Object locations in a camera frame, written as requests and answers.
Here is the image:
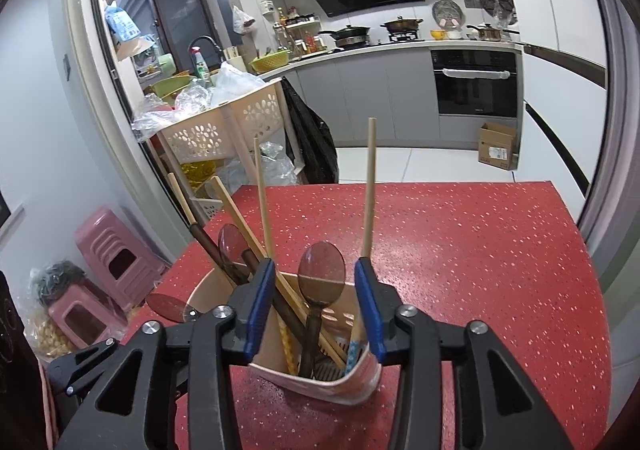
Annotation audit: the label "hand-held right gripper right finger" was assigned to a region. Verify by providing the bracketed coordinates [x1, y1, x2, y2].
[354, 257, 573, 450]

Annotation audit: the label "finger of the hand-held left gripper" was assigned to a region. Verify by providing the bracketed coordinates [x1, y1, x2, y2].
[46, 339, 121, 398]

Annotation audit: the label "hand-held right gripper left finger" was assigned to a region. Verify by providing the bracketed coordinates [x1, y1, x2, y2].
[57, 257, 277, 450]

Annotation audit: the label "beige plastic utensil holder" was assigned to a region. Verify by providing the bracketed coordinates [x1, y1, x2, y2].
[187, 266, 381, 405]

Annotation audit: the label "dark translucent spoon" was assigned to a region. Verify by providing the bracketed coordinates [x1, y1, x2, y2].
[298, 241, 347, 378]
[218, 224, 306, 346]
[145, 292, 201, 324]

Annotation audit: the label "light wooden chopstick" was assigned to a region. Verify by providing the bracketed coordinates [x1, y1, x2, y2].
[347, 117, 377, 373]
[166, 172, 251, 288]
[253, 137, 296, 374]
[210, 176, 348, 365]

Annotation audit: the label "plastic bag of ginger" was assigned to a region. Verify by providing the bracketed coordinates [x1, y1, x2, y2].
[25, 315, 71, 360]

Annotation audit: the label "pink plastic stool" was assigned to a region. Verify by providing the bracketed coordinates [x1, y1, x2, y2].
[75, 206, 166, 313]
[48, 286, 128, 348]

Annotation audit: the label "plastic bag with dark contents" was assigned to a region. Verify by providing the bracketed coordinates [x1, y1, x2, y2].
[30, 262, 86, 311]

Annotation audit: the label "black garbage bag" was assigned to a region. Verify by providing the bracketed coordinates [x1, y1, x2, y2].
[280, 77, 340, 185]

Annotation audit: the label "white perforated storage cart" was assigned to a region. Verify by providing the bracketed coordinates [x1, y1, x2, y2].
[150, 77, 306, 226]

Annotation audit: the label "cardboard box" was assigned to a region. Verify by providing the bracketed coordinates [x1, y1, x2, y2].
[477, 122, 518, 171]

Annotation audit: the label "grey kitchen cabinet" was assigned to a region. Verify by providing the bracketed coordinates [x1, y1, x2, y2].
[260, 42, 523, 151]

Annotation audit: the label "crumpled clear plastic bags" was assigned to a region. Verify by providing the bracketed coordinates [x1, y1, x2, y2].
[132, 62, 266, 143]

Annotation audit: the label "green plastic basket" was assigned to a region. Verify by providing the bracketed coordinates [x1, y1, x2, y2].
[250, 51, 292, 72]

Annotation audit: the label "black built-in oven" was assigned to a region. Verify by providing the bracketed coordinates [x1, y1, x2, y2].
[430, 49, 519, 118]

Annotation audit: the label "dish soap bottle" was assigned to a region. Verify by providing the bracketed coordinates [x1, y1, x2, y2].
[192, 47, 211, 83]

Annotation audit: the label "black kitchen faucet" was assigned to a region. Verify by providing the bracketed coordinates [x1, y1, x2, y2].
[188, 36, 224, 76]

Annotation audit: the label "black wok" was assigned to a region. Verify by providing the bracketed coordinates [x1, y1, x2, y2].
[318, 25, 372, 48]

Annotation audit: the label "spice bottle rack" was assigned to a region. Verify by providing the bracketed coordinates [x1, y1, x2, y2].
[272, 5, 326, 56]

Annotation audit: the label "dark cooking pot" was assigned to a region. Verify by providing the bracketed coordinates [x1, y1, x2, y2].
[380, 16, 425, 36]

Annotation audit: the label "hanging white plastic bag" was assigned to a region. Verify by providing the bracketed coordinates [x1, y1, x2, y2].
[231, 5, 256, 35]

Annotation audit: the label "white refrigerator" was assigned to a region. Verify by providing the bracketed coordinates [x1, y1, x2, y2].
[487, 0, 611, 211]

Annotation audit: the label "small steel saucepan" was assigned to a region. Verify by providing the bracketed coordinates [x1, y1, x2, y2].
[467, 23, 521, 42]

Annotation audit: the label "round patterned hanging plate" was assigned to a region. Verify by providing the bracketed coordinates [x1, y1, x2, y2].
[432, 0, 461, 28]

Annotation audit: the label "blue and white bag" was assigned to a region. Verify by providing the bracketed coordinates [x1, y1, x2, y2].
[104, 1, 143, 43]

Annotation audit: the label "grey sliding door frame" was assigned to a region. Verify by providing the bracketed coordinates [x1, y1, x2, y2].
[575, 0, 640, 291]
[47, 0, 191, 271]

